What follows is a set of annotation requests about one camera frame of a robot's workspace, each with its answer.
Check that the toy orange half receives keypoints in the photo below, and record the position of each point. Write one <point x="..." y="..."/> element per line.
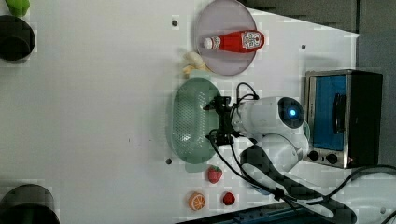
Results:
<point x="196" y="201"/>

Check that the grey round plate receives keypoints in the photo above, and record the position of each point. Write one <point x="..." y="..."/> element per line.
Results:
<point x="220" y="18"/>

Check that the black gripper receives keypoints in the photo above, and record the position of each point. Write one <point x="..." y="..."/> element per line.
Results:
<point x="223" y="136"/>

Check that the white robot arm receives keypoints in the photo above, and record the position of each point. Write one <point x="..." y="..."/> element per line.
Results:
<point x="274" y="125"/>

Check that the black cylinder lower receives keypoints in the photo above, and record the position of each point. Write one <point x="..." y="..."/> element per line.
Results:
<point x="28" y="204"/>

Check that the small red toy fruit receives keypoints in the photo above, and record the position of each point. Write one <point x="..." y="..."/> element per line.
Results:
<point x="228" y="198"/>

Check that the black cylinder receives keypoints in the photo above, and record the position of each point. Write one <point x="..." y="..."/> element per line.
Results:
<point x="28" y="204"/>
<point x="17" y="38"/>

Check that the red ketchup bottle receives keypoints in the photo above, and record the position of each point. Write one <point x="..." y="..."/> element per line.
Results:
<point x="245" y="41"/>

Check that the silver toaster oven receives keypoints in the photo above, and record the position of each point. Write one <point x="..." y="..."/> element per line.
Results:
<point x="343" y="113"/>

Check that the green cylinder object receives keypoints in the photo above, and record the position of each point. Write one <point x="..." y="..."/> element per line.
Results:
<point x="18" y="8"/>

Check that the green plastic strainer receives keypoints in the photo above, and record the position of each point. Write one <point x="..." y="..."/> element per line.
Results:
<point x="188" y="123"/>

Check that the toy strawberry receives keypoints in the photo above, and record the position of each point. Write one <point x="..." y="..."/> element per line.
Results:
<point x="214" y="174"/>

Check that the black cylinder upper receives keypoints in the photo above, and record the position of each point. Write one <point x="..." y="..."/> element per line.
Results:
<point x="17" y="38"/>

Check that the peeled toy banana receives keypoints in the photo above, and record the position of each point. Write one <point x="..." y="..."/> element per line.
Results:
<point x="195" y="62"/>

